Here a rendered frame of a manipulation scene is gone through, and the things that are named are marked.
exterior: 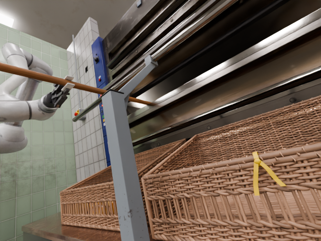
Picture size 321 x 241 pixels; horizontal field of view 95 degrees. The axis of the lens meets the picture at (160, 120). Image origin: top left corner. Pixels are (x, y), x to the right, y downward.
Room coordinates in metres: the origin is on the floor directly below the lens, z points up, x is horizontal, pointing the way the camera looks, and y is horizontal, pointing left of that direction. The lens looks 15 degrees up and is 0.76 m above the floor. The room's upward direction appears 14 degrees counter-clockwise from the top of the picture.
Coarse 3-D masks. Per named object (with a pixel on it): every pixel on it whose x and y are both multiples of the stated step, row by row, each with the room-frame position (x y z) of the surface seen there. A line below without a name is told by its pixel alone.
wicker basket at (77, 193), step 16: (176, 144) 0.78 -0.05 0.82; (144, 160) 1.05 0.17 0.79; (160, 160) 0.64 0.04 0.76; (96, 176) 0.96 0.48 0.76; (112, 176) 1.05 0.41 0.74; (64, 192) 0.75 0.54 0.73; (80, 192) 0.67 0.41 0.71; (96, 192) 0.60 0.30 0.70; (112, 192) 0.55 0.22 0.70; (64, 208) 0.79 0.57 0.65; (80, 208) 0.68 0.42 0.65; (96, 208) 0.61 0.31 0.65; (112, 208) 0.56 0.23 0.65; (144, 208) 0.53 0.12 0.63; (64, 224) 0.77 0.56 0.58; (80, 224) 0.68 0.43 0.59; (96, 224) 0.61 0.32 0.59; (112, 224) 0.55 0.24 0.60
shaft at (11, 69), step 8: (0, 64) 0.40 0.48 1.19; (8, 64) 0.42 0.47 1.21; (8, 72) 0.43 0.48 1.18; (16, 72) 0.44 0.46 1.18; (24, 72) 0.45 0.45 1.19; (32, 72) 0.47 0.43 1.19; (48, 80) 0.52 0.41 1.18; (56, 80) 0.54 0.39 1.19; (64, 80) 0.56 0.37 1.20; (80, 88) 0.63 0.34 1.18; (88, 88) 0.65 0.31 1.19; (96, 88) 0.69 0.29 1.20; (144, 104) 1.01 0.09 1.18
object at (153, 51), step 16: (256, 0) 0.56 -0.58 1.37; (272, 0) 0.57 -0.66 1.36; (192, 16) 0.60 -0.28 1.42; (224, 16) 0.61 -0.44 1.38; (240, 16) 0.62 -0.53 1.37; (176, 32) 0.66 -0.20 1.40; (208, 32) 0.68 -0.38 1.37; (224, 32) 0.70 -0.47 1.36; (192, 48) 0.78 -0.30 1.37; (160, 64) 0.87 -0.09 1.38; (176, 64) 0.89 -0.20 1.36; (144, 80) 1.00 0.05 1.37
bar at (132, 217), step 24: (192, 24) 0.40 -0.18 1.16; (168, 48) 0.46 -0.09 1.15; (144, 72) 0.46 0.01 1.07; (120, 96) 0.34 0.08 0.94; (120, 120) 0.33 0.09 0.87; (120, 144) 0.32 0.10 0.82; (120, 168) 0.32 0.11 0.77; (120, 192) 0.33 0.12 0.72; (120, 216) 0.33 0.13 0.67; (144, 216) 0.35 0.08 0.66; (144, 240) 0.34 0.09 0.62
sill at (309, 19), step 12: (312, 12) 0.50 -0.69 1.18; (300, 24) 0.52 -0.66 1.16; (276, 36) 0.57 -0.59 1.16; (252, 48) 0.62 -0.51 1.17; (228, 60) 0.69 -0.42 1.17; (240, 60) 0.66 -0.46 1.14; (216, 72) 0.73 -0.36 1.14; (192, 84) 0.81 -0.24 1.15; (168, 96) 0.91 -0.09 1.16; (144, 108) 1.04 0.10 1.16
